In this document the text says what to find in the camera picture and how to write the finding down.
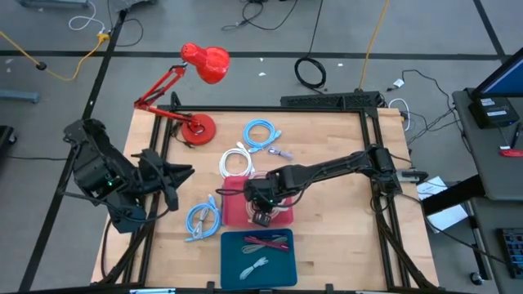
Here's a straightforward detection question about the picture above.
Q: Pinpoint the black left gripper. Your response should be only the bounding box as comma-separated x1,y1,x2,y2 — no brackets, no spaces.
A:
129,148,196,195

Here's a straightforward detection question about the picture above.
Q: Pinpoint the maroon short cable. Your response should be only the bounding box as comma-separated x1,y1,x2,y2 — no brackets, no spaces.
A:
244,235,290,252

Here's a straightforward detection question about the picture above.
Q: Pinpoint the small gray short cable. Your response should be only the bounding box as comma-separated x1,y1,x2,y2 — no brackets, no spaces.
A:
238,256,270,281

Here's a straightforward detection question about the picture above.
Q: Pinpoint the red plastic tray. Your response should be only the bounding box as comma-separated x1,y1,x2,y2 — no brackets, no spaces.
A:
221,175,295,229

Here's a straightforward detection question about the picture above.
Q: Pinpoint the teal plastic tray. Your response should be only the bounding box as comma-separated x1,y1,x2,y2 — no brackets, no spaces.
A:
219,228,298,291

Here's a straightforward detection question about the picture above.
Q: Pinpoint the red desk lamp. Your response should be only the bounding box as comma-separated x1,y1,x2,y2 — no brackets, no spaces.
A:
133,42,230,147

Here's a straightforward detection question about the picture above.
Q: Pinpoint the black perforated bar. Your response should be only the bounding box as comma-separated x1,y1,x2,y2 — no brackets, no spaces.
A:
279,91,382,110

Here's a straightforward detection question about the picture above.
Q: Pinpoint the black floor object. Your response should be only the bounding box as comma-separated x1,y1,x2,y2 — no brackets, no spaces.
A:
0,125,16,158

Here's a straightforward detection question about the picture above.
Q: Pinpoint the gray floor bar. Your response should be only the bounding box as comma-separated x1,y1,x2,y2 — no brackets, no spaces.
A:
0,88,40,105

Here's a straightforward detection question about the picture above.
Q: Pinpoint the white paper sheet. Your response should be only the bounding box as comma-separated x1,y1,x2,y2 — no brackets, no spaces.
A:
415,175,469,234

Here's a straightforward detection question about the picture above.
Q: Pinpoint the gray furniture base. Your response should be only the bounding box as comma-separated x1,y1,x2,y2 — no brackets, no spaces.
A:
16,0,90,10

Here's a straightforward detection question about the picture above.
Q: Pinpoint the black desk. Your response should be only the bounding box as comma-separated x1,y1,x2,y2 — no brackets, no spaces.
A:
420,87,523,294

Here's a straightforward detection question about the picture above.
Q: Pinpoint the black mini computer box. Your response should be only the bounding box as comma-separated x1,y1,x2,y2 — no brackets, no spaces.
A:
467,96,521,130

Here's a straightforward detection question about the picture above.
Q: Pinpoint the black keyboard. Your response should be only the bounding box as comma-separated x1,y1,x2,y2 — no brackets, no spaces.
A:
496,227,523,280

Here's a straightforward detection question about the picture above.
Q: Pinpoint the black pen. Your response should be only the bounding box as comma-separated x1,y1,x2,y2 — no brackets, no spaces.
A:
509,121,522,149

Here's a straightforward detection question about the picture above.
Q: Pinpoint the computer monitor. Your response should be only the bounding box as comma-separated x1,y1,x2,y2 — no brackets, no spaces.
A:
472,47,523,99

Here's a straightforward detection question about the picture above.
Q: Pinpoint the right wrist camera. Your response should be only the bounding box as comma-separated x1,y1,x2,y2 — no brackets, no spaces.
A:
252,210,272,229

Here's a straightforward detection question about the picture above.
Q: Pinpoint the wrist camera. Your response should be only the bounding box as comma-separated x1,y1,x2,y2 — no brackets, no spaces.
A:
252,210,272,229
163,185,181,212

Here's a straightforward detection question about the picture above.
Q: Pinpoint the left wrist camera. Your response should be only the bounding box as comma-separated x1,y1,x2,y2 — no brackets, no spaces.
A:
163,185,181,212

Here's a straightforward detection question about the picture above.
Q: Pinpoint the white coiled cable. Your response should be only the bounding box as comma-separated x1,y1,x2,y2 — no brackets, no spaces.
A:
218,141,257,180

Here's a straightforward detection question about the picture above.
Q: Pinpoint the lavender short cable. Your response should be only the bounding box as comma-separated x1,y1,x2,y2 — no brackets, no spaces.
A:
267,145,294,161

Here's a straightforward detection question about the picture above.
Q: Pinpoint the blue coiled cable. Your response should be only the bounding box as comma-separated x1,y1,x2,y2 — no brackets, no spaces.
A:
184,194,222,243
242,118,283,154

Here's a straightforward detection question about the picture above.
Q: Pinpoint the black aluminium table frame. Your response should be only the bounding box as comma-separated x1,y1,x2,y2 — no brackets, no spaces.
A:
90,91,441,294

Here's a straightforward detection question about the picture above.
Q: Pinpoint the black coiled floor cable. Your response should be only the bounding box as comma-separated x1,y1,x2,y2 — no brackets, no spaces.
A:
293,0,328,90

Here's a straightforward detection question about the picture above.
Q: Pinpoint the yellow floor cable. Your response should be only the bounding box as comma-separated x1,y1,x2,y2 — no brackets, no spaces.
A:
0,31,111,82

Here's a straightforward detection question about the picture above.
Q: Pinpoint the black thin floor cable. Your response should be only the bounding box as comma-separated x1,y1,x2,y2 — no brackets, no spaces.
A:
221,0,299,32

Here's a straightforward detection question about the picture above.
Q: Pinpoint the white looped cable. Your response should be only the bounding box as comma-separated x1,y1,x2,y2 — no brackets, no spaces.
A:
387,97,411,132

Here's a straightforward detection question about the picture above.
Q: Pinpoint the white floor cable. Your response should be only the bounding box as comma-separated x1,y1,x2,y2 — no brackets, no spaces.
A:
67,0,106,33

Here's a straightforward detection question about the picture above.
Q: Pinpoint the orange floor cable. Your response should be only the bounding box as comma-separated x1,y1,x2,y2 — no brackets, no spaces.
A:
358,0,391,91

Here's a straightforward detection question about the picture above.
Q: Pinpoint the black adapter cable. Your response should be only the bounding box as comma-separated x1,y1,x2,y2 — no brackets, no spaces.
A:
386,68,463,146

